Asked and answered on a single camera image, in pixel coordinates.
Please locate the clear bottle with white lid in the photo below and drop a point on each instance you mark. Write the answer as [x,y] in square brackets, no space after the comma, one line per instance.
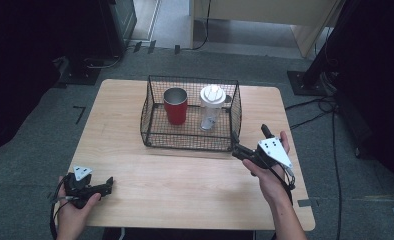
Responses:
[211,106]

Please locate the dark cabinet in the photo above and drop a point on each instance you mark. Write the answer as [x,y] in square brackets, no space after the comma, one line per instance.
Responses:
[118,26]

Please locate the red metal cup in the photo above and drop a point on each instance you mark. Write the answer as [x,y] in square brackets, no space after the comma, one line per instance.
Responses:
[175,106]

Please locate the person's right hand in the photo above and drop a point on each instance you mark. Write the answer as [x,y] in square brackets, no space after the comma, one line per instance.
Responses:
[271,181]

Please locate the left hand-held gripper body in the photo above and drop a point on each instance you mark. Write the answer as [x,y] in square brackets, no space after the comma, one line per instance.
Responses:
[80,190]

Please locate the person's left hand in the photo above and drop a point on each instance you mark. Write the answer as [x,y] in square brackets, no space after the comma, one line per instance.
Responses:
[73,216]

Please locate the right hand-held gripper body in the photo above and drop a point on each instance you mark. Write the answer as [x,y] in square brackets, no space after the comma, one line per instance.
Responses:
[273,151]

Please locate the black flat stand base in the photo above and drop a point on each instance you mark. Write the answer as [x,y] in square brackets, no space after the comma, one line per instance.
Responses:
[80,76]

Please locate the black stand post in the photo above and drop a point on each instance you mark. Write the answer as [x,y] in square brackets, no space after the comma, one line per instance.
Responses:
[325,50]

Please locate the beige wooden cabinet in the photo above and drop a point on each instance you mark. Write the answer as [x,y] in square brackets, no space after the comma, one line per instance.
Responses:
[268,11]

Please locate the grey tape piece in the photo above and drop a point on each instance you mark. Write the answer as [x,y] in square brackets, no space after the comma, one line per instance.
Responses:
[305,202]

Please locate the black square stand base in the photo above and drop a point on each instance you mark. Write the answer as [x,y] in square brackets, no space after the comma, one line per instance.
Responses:
[305,85]

